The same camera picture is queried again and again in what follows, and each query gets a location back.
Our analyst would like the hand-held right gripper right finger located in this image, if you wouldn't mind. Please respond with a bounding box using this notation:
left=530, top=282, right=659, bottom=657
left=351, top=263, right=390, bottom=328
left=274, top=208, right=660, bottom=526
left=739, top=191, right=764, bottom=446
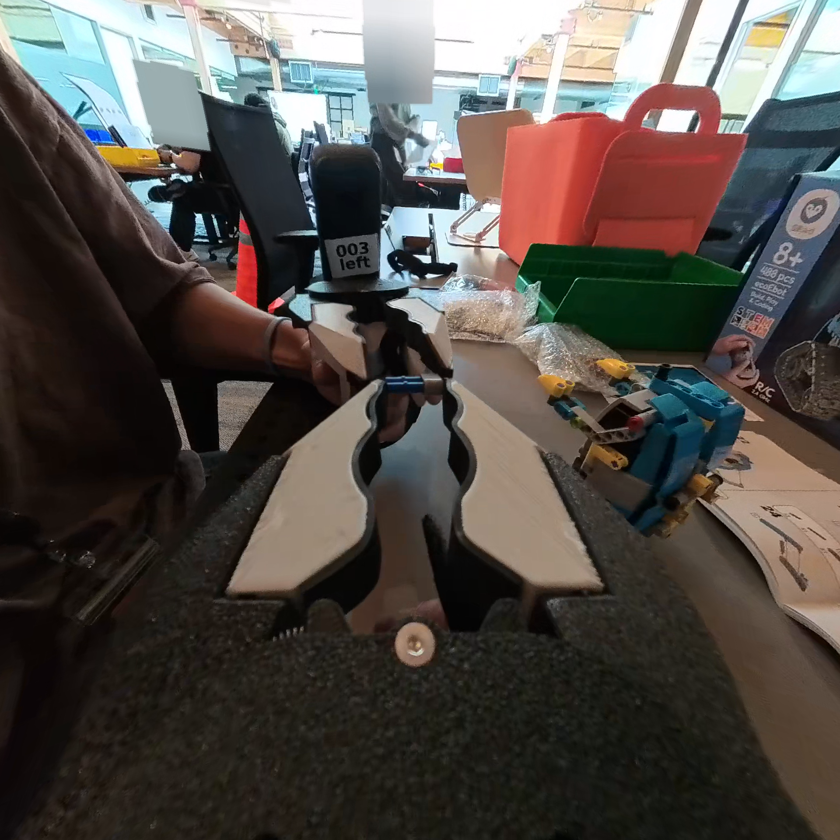
left=443, top=381, right=605, bottom=599

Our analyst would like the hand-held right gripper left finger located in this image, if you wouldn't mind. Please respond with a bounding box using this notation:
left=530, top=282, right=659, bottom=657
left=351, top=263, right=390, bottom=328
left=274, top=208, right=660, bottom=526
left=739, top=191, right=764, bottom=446
left=226, top=381, right=386, bottom=599

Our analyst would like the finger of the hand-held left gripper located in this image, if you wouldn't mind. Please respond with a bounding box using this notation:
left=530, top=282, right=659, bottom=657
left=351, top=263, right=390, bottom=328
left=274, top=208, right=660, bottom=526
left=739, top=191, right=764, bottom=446
left=386, top=297, right=455, bottom=378
left=308, top=302, right=371, bottom=382

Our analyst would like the toy brick robot model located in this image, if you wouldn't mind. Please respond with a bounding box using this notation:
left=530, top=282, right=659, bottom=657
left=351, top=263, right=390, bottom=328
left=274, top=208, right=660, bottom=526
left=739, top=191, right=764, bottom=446
left=538, top=357, right=747, bottom=539

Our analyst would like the person's left forearm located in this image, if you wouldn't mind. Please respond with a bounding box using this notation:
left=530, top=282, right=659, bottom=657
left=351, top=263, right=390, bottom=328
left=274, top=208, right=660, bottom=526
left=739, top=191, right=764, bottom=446
left=164, top=282, right=312, bottom=383

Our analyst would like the person's left hand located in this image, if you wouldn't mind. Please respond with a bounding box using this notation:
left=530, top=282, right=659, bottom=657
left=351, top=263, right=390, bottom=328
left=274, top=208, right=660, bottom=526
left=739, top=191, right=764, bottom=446
left=308, top=331, right=353, bottom=404

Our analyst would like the grey wristband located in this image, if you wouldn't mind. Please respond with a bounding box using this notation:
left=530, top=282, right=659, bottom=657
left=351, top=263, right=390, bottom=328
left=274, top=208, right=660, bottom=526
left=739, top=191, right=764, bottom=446
left=264, top=315, right=291, bottom=376

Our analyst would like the small white box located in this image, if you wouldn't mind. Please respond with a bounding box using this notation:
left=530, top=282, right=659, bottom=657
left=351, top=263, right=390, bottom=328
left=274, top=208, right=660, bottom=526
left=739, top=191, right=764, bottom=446
left=384, top=206, right=438, bottom=255

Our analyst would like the black office chair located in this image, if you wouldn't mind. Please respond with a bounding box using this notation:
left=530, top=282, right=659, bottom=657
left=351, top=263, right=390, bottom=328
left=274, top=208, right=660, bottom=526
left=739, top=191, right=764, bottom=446
left=200, top=92, right=320, bottom=312
left=696, top=92, right=840, bottom=271

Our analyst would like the orange storage bin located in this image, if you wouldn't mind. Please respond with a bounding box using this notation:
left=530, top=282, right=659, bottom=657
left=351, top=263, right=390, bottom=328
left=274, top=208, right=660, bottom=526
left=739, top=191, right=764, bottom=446
left=499, top=84, right=749, bottom=266

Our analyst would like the green storage bin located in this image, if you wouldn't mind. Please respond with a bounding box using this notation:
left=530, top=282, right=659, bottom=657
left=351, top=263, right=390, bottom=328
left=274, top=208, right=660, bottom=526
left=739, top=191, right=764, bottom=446
left=515, top=243, right=746, bottom=352

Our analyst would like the yellow storage bin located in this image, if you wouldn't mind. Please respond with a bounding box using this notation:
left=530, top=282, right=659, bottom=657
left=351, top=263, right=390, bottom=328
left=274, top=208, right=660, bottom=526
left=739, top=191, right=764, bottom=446
left=98, top=146, right=161, bottom=169

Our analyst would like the sticker sheet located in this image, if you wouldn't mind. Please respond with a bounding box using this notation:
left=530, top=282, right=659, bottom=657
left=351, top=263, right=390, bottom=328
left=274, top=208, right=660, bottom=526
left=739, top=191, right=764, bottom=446
left=630, top=363, right=765, bottom=422

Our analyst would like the instruction booklet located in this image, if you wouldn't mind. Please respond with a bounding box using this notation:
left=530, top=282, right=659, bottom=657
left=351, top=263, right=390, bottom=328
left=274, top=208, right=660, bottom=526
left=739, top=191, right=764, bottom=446
left=699, top=430, right=840, bottom=654

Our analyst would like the person's brown shirt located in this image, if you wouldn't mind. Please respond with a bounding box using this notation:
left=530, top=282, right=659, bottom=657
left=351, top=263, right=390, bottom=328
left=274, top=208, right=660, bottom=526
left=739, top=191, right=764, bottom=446
left=0, top=52, right=221, bottom=788

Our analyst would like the blue toy set box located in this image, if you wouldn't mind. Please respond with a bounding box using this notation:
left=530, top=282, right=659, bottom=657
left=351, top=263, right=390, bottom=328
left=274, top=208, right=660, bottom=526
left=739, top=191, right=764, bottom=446
left=705, top=172, right=840, bottom=450

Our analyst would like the black strap clip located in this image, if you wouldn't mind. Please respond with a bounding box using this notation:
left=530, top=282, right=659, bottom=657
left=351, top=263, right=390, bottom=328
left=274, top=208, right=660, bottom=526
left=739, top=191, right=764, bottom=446
left=387, top=249, right=459, bottom=281

